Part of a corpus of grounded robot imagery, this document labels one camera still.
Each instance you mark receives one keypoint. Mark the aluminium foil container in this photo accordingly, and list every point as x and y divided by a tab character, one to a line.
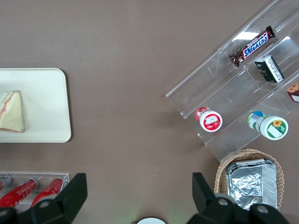
247	184

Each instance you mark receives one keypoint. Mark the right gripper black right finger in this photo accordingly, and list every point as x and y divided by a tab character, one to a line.
210	207

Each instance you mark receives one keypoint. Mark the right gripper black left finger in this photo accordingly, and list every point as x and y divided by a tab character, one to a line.
65	200

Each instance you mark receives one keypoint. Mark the clear acrylic bottle rack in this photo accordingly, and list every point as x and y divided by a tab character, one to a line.
66	177

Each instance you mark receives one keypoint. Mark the chocolate chip cookie box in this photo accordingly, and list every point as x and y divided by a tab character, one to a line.
294	93

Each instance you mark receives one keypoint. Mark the clear acrylic stepped shelf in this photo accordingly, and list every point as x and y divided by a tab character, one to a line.
222	93

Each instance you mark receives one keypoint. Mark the Snickers chocolate bar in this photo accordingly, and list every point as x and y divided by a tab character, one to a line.
254	45

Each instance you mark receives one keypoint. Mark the green-lidded yogurt bottle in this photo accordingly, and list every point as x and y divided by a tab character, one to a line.
268	126

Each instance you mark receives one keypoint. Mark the triangular sandwich wedge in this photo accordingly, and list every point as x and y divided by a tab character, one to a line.
11	112

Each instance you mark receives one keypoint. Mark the light tan wicker basket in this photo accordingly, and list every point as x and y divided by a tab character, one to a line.
219	172

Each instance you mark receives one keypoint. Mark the small black white carton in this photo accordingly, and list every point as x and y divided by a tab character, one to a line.
268	69

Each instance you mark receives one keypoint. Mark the cream plastic serving tray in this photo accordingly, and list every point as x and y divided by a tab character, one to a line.
46	105

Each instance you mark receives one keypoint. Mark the red-lidded yogurt bottle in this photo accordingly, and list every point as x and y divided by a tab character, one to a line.
210	120

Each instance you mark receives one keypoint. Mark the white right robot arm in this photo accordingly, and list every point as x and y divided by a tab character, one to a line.
151	220

